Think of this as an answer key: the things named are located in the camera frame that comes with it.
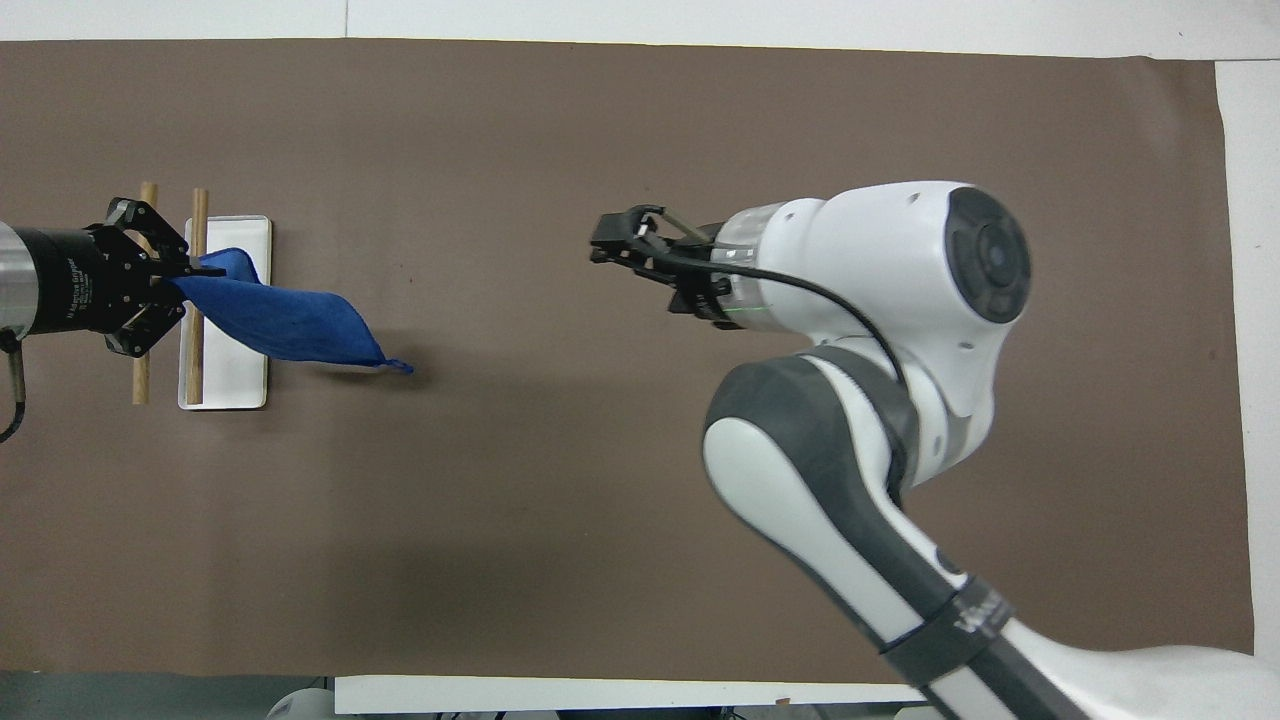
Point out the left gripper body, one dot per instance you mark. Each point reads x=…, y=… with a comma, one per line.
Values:
x=70, y=282

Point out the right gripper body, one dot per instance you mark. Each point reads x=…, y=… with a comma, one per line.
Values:
x=708, y=296

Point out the blue towel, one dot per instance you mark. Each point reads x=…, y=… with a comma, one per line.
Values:
x=290, y=325

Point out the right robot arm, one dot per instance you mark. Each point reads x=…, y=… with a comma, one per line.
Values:
x=880, y=270

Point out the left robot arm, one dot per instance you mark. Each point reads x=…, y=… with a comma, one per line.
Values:
x=8, y=280

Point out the wooden rack rod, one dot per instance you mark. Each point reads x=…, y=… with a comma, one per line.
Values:
x=195, y=365
x=141, y=385

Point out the white rack base tray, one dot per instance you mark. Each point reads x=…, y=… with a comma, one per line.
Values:
x=235, y=385

